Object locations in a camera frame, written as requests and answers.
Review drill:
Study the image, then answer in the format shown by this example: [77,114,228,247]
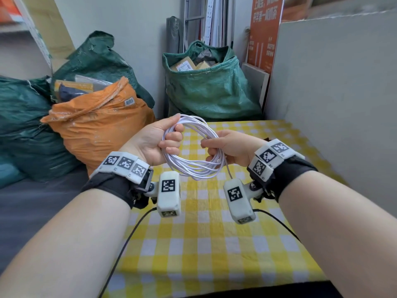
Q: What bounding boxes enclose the person's right hand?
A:
[201,129,267,167]

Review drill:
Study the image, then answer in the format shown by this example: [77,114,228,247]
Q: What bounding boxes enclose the person's left hand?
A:
[119,113,185,167]

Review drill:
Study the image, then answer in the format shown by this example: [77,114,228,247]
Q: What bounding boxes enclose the white cable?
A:
[160,114,234,181]

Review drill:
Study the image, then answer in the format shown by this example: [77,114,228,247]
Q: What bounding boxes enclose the person's left forearm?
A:
[0,188,131,298]

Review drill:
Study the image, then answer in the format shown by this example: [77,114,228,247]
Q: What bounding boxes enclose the person's legs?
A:
[183,281,345,298]

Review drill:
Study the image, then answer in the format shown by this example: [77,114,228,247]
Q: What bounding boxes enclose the white marker wrist band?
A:
[248,139,306,183]
[90,151,154,187]

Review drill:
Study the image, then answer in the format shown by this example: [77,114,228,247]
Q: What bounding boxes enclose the orange woven sack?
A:
[40,76,156,176]

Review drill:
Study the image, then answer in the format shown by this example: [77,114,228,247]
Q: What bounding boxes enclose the upright open green sack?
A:
[162,40,263,121]

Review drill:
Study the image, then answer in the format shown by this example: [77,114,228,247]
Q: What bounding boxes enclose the small pale leaning board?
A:
[241,62,270,108]

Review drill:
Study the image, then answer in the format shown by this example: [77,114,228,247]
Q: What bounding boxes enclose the clear plastic parcel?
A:
[74,74,113,92]

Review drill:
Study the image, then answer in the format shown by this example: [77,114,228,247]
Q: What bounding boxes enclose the labelled cardboard box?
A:
[170,56,196,72]

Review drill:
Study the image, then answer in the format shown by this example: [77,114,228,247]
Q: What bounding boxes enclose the yellow flat parcel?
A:
[54,79,93,102]

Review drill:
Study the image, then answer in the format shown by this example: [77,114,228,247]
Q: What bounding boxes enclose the dark blue parcel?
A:
[59,83,91,103]

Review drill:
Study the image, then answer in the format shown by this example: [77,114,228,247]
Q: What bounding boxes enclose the grey plastic parcel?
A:
[195,48,221,67]

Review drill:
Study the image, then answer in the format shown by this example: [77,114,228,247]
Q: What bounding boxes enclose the large grey board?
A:
[265,9,397,218]

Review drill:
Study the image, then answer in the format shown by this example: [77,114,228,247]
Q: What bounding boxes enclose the yellow checkered tablecloth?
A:
[102,120,348,298]

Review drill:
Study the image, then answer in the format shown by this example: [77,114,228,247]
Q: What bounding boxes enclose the orange poster board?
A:
[246,0,285,74]

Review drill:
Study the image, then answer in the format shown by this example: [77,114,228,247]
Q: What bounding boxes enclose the grey folded cover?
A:
[166,16,184,54]

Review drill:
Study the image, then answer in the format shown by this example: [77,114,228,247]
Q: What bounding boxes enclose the dark green woven sack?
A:
[0,76,83,183]

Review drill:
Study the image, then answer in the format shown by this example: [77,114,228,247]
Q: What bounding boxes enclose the bundle of leaning boards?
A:
[214,0,236,48]

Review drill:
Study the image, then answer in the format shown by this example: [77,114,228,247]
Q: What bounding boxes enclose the blue plastic bag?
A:
[0,151,27,189]

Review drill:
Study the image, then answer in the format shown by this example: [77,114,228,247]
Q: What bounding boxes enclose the red box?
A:
[0,0,24,24]

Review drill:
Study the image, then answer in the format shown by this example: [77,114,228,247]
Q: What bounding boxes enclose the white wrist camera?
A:
[144,171,182,218]
[223,178,265,225]

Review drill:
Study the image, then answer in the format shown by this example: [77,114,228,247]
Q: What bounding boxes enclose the black wrist strap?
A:
[80,173,150,210]
[263,155,318,203]

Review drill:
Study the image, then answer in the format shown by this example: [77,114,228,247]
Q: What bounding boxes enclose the black camera cable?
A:
[98,207,158,298]
[254,209,301,243]

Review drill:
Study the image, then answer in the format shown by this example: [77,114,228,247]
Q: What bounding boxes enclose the grey metal frame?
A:
[183,0,207,52]

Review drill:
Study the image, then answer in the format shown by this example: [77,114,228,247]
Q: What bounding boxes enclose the brown wooden frame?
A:
[280,0,314,23]

